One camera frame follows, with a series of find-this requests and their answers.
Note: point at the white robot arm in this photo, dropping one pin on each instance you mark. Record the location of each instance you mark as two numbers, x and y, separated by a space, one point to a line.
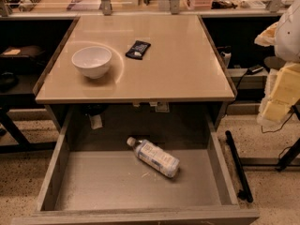
292 15

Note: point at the beige top counter cabinet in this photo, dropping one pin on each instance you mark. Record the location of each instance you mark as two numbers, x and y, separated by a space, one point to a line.
182 64

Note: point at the black snack packet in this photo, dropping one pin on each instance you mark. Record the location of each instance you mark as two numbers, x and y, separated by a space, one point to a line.
138 49

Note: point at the clear plastic water bottle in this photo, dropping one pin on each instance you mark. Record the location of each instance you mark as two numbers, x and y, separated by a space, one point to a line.
155 157

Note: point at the open grey drawer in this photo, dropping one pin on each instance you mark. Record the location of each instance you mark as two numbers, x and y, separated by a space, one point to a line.
94 178

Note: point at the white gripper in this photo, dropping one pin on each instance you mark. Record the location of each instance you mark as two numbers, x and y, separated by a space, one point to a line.
289 37

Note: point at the white tag under counter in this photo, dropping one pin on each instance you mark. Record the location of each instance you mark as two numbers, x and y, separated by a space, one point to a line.
95 121

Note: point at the white ceramic bowl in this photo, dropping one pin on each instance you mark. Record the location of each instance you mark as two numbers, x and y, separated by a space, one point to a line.
93 62

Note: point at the black phone on shelf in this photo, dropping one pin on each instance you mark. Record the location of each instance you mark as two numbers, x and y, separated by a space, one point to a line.
254 69

